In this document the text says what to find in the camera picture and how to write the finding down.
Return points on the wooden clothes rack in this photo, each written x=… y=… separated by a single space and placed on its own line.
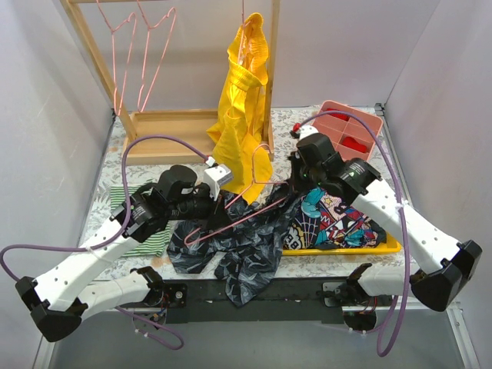
x=188 y=125

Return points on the green white striped garment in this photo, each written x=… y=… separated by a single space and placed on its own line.
x=153 y=246

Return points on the pink divided organizer box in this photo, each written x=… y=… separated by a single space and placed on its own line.
x=337 y=129

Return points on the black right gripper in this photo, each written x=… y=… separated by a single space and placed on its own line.
x=294 y=174

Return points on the red folded sock middle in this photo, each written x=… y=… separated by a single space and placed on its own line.
x=353 y=144

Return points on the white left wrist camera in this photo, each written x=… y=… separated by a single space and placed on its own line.
x=216 y=176

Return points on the yellow plastic tray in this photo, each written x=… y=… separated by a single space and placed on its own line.
x=390 y=247

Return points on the colorful comic-print garment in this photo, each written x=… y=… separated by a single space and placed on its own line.
x=325 y=222

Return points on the red folded sock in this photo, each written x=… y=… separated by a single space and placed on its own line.
x=339 y=114
x=353 y=144

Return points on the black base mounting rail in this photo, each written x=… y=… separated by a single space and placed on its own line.
x=285 y=299

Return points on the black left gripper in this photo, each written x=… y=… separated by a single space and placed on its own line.
x=214 y=204

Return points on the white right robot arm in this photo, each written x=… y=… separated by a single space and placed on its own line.
x=445 y=265

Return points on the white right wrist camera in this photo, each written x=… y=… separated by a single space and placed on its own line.
x=302 y=131

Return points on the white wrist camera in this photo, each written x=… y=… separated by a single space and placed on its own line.
x=302 y=131
x=216 y=176

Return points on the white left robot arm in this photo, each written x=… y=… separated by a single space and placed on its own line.
x=61 y=299

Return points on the yellow shorts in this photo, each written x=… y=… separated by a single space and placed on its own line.
x=240 y=125

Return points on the pink hanger holding yellow shorts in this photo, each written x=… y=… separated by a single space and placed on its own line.
x=243 y=40

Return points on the red folded sock top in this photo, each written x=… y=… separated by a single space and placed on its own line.
x=339 y=114

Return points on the dark leaf-print shorts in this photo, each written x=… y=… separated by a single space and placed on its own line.
x=252 y=250

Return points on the floral patterned table mat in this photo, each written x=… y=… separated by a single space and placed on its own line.
x=310 y=266

